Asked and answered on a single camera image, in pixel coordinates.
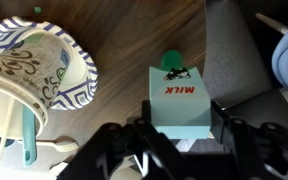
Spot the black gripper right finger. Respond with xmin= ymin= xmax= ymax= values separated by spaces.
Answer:
xmin=210 ymin=99 xmax=288 ymax=180

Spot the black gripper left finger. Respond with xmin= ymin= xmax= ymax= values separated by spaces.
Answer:
xmin=58 ymin=99 xmax=185 ymax=180

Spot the light blue milk carton block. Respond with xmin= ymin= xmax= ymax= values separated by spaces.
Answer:
xmin=148 ymin=65 xmax=213 ymax=140

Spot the green cylindrical block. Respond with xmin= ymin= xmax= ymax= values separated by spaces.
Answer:
xmin=160 ymin=49 xmax=198 ymax=73

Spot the white plastic fork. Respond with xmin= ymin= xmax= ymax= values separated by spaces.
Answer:
xmin=16 ymin=136 xmax=80 ymax=154

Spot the dark upholstered bench seat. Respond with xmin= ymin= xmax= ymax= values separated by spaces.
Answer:
xmin=202 ymin=0 xmax=288 ymax=143

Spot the teal plastic spoon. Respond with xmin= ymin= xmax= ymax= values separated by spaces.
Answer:
xmin=21 ymin=104 xmax=38 ymax=168

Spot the white stirrer stick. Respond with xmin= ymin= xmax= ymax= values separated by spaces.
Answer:
xmin=0 ymin=95 xmax=16 ymax=162

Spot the patterned paper cup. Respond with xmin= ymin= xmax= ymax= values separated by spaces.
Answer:
xmin=0 ymin=29 xmax=74 ymax=141

